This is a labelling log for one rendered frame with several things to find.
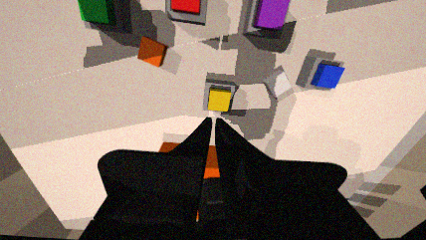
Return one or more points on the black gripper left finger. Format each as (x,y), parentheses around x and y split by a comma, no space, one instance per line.
(180,170)

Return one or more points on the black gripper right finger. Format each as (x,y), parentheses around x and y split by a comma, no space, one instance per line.
(247,174)

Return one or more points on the yellow button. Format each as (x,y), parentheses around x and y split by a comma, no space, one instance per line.
(218,96)

